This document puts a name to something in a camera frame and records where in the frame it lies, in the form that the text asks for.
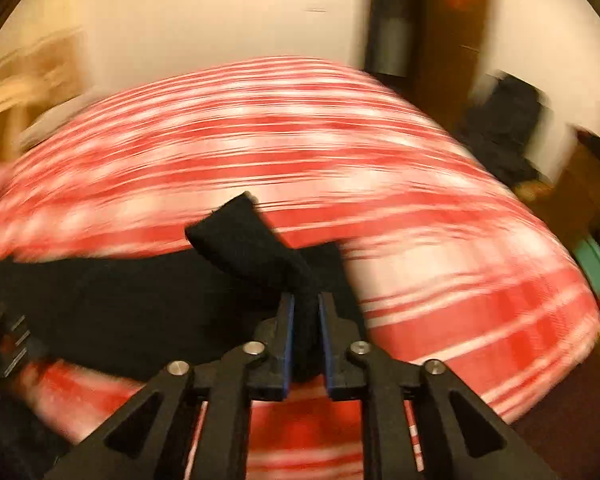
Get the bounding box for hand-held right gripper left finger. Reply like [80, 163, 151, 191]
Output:
[44, 293, 296, 480]

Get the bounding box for wooden cabinet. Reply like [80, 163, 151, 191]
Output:
[550, 130, 600, 241]

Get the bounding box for cream and wood headboard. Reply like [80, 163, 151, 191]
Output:
[0, 30, 96, 161]

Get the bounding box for black pants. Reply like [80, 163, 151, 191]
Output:
[0, 191, 368, 386]

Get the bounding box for brown wooden door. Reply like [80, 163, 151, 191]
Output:
[420, 0, 491, 106]

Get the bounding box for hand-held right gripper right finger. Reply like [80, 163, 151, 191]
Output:
[318, 293, 560, 480]

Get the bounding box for bed with red plaid sheet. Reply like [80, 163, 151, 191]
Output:
[0, 56, 600, 480]

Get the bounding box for teal box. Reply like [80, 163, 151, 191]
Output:
[572, 236, 600, 297]

